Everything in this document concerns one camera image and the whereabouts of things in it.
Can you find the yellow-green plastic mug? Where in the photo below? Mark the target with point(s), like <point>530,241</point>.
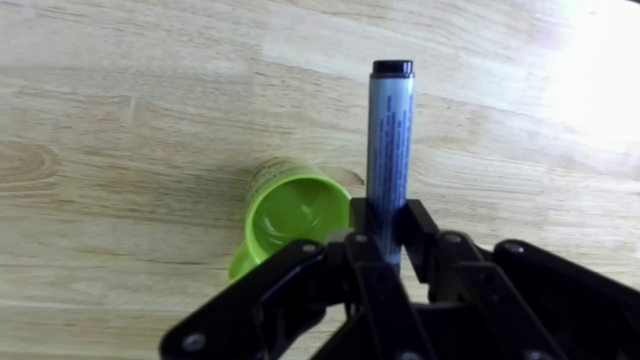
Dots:
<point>293,211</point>

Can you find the black marker pen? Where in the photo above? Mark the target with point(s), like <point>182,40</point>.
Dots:
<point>391,147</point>

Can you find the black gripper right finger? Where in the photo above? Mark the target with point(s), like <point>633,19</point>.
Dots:
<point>532,300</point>

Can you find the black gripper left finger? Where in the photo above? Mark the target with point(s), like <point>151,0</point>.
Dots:
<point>266,293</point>

